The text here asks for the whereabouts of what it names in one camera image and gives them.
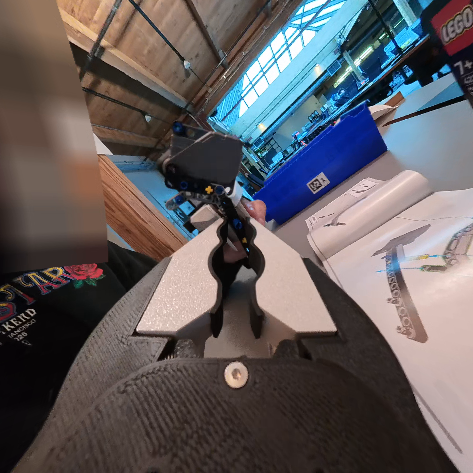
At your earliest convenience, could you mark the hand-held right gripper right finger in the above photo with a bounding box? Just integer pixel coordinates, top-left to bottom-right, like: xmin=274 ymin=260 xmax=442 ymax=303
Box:
xmin=245 ymin=217 xmax=338 ymax=339

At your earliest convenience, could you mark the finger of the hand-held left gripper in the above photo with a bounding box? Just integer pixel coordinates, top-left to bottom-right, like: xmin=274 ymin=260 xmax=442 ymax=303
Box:
xmin=184 ymin=206 xmax=223 ymax=233

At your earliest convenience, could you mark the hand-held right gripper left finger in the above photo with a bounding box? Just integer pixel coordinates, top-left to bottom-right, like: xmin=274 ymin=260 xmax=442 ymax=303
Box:
xmin=135 ymin=217 xmax=227 ymax=338

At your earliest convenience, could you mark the grey toy brick assembly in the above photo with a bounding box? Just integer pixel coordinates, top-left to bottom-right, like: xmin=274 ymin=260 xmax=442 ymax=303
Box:
xmin=161 ymin=121 xmax=253 ymax=296

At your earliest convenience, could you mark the person's left hand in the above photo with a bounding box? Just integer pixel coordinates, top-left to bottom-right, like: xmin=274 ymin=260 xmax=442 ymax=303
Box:
xmin=242 ymin=200 xmax=267 ymax=227

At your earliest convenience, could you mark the person's black printed sweater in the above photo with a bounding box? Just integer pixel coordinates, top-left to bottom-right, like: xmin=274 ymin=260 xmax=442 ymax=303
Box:
xmin=0 ymin=240 xmax=159 ymax=473

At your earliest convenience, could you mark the open instruction booklet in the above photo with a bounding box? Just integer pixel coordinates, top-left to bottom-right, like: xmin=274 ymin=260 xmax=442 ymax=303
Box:
xmin=305 ymin=169 xmax=473 ymax=473

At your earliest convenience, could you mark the blue plastic bin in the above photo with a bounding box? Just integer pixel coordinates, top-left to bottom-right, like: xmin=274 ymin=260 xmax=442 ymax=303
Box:
xmin=252 ymin=103 xmax=388 ymax=226

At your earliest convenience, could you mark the black toy set box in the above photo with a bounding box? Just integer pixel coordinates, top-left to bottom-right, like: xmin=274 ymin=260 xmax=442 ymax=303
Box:
xmin=421 ymin=0 xmax=473 ymax=102

